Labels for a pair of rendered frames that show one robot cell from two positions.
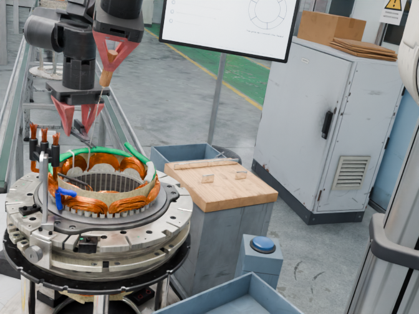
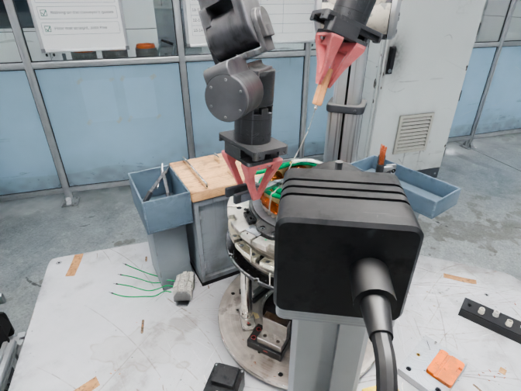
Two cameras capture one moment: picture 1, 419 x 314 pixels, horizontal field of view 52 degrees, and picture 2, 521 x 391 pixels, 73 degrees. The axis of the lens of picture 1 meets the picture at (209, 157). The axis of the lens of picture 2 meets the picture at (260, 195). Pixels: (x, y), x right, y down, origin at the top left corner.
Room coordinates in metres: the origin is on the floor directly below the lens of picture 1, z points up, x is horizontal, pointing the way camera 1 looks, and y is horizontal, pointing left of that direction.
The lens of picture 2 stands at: (0.72, 0.78, 1.45)
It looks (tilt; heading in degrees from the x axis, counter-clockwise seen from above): 30 degrees down; 275
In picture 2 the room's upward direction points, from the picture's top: straight up
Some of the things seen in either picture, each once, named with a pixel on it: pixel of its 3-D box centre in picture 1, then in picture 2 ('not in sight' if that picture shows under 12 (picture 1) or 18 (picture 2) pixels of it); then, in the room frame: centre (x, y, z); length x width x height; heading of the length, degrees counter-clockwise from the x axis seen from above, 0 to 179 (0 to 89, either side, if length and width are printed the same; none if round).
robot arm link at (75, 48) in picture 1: (77, 41); (253, 86); (0.77, 0.27, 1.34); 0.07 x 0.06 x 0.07; 75
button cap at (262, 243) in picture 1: (263, 243); not in sight; (0.69, -0.12, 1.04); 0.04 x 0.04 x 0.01
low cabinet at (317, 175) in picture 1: (318, 125); not in sight; (3.25, -0.80, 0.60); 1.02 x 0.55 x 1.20; 23
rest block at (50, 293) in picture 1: (56, 278); (274, 331); (0.74, 0.28, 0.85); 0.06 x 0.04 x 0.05; 157
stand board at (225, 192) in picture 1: (219, 182); (217, 173); (0.90, -0.03, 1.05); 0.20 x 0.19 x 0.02; 34
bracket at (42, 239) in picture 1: (43, 248); not in sight; (0.53, 0.22, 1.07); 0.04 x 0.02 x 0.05; 73
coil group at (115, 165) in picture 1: (103, 162); not in sight; (0.75, 0.20, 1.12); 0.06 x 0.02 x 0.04; 115
